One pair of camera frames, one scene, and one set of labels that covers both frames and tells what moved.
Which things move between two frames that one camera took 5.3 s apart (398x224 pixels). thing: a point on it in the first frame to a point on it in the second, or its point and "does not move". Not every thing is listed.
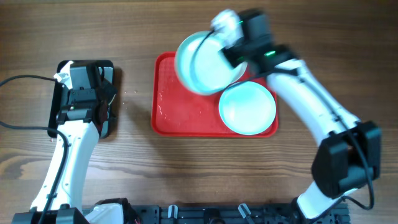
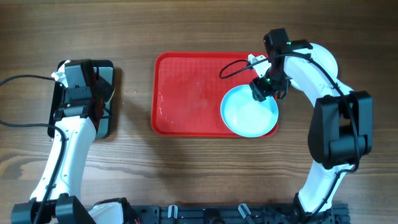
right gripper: (232, 54) to (259, 90)
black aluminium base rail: (233, 214) does not move
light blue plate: (247, 107) does not move
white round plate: (234, 74) to (322, 55)
